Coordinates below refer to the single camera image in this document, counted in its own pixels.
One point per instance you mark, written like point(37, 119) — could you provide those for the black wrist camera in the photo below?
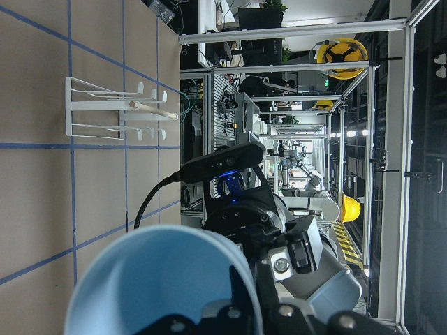
point(222, 162)

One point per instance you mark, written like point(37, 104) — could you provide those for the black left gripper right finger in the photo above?
point(294, 316)

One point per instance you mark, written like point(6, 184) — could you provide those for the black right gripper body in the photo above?
point(282, 251)

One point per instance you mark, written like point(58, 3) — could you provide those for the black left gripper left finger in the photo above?
point(243, 312)

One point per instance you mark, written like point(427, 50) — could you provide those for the yellow hard hat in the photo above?
point(342, 50)

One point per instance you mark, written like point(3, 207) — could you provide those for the light blue plastic cup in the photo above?
point(150, 273)

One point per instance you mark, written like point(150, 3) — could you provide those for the white wire cup rack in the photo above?
point(82, 96)

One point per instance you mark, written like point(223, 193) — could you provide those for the wooden rack rod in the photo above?
point(136, 105)

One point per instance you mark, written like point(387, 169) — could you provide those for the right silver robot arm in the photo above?
point(338, 290)

